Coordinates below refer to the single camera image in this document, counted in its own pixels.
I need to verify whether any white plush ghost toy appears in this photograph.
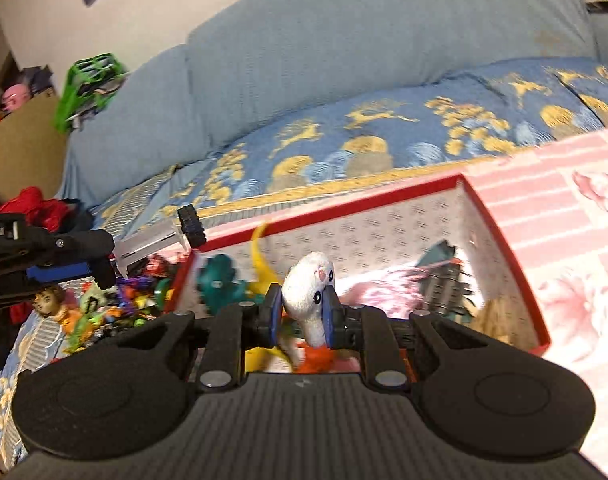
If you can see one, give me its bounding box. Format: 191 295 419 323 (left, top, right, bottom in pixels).
281 252 335 348

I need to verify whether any teal and yellow toy dinosaur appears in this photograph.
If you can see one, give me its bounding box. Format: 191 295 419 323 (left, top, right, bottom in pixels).
195 255 264 316

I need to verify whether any brown haired doll figurine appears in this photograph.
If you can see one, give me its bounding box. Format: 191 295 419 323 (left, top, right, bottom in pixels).
33 284 83 335

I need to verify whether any red jacket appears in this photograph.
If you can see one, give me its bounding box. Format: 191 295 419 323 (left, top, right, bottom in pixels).
0 186 72 233

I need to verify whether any pink plush toy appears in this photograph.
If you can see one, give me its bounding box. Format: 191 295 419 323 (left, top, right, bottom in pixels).
340 269 426 318

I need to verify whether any brown cardboard box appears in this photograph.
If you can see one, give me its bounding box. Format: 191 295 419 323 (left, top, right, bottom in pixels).
0 92 69 203

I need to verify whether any red patterned cardboard box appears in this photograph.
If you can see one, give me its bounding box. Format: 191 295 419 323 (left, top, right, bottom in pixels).
170 174 551 356

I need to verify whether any pink round head toy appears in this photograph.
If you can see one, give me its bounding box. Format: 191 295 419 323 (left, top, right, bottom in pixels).
0 84 32 114

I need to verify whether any green toy car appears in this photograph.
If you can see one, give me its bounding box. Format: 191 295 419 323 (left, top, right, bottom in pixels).
54 53 128 133

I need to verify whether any blue gold patterned seat cover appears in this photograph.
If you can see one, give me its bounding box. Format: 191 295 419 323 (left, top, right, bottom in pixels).
0 56 608 470

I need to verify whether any blue fabric sofa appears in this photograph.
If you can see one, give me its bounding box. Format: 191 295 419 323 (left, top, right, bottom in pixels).
58 0 608 206

